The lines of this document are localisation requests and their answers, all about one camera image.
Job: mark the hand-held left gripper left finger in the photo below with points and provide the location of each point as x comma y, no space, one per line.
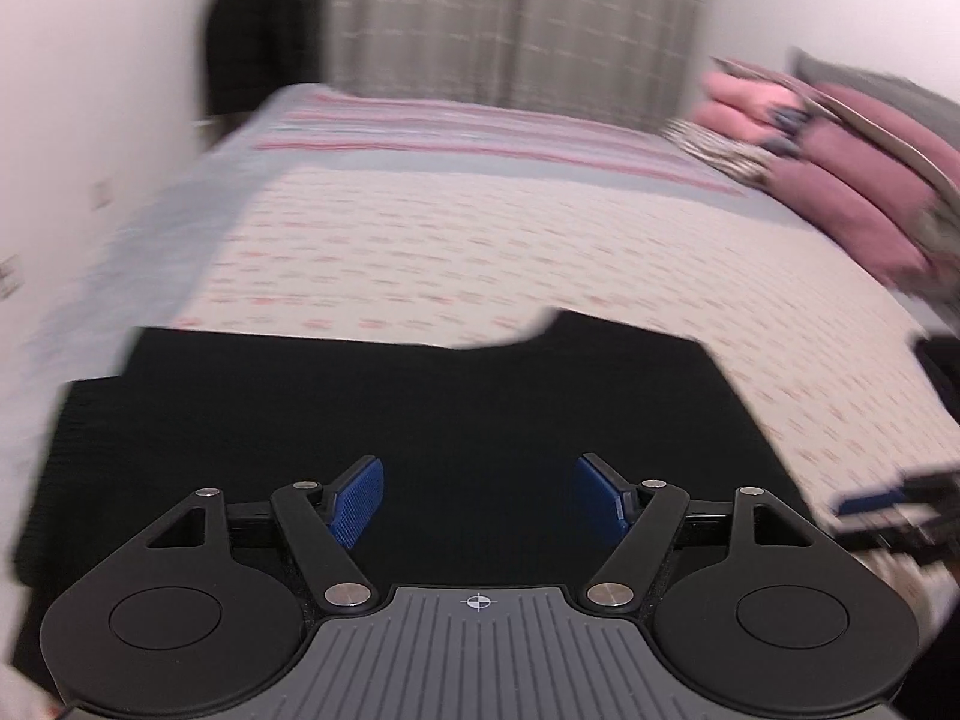
356,499

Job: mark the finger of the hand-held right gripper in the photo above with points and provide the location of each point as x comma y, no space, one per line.
941,375
900,514

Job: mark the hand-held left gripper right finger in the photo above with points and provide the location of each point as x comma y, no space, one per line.
600,499

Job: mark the black pants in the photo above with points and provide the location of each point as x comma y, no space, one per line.
420,420

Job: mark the mauve quilted duvet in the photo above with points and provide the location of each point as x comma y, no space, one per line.
847,187

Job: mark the cherry print bed cloth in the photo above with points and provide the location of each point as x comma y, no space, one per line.
570,262

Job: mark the grey pillow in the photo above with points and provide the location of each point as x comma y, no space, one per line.
877,86

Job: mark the striped folded cloth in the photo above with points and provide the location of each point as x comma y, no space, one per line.
720,150

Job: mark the pink folded clothes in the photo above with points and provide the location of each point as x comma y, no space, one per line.
754,109

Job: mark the bed with cherry-print sheet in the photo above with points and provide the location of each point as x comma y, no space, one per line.
420,127

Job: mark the dark hanging clothes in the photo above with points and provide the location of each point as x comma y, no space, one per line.
262,22

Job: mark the grey star print curtain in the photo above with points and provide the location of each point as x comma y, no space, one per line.
517,19

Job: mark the wall socket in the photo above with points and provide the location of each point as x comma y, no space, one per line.
101,193
7,274

